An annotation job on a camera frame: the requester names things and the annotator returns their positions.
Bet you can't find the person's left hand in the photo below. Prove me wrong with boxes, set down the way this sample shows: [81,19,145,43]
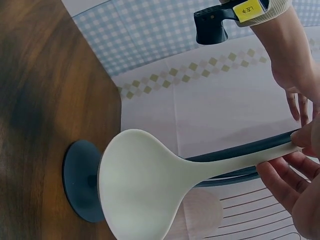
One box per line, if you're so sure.
[270,56,320,128]

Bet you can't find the person's right hand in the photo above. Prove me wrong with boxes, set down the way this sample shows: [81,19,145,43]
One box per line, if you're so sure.
[256,113,320,240]

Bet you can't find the pale green ladle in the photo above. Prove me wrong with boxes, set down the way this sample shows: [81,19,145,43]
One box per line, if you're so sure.
[97,128,303,240]

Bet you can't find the person's left forearm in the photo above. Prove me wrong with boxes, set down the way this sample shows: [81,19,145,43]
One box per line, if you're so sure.
[218,0,315,63]

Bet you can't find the dark blue utensil stand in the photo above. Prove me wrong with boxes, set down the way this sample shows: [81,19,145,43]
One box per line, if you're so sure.
[62,128,301,224]

